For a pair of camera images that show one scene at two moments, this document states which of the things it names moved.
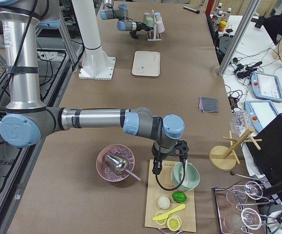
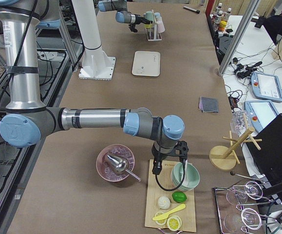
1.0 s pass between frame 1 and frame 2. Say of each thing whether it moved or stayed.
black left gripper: moved
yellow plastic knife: stayed
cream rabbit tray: stayed
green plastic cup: moved
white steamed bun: stayed
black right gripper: stayed
